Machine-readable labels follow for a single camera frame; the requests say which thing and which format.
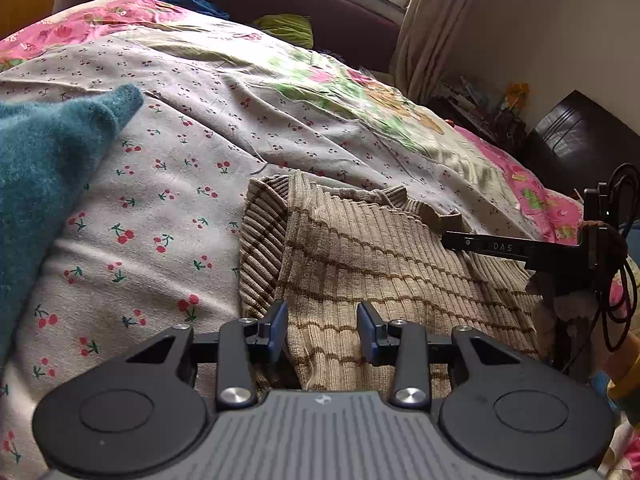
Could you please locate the beige brown striped ribbed sweater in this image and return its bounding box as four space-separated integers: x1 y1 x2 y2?
239 171 537 391

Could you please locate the white cherry print bedsheet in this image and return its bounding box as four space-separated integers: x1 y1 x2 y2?
1 23 541 479

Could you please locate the lime green cloth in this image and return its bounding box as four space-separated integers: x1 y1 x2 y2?
253 14 314 49

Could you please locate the yellow flower decoration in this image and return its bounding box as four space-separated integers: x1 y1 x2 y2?
504 82 529 110

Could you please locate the black cable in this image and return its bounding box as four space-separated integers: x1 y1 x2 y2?
596 161 640 354

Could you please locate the dark wooden headboard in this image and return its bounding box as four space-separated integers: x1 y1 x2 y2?
514 90 640 196

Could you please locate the maroon upholstered bench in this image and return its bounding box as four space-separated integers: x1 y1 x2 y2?
206 0 400 73

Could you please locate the cluttered nightstand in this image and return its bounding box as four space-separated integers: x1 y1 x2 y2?
427 74 526 154

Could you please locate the wooden side cabinet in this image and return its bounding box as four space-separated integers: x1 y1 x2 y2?
0 0 54 39

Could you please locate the beige right curtain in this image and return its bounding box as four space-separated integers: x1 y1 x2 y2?
390 0 476 104

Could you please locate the pink floral cartoon quilt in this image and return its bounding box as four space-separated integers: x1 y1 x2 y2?
1 0 582 244

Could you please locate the blue cloth on bench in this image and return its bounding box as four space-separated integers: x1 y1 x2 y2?
160 0 230 20

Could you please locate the white gloved right hand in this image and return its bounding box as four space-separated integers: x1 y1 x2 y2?
526 272 608 384

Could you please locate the teal fuzzy sweater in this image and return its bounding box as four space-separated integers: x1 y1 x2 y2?
1 84 143 361

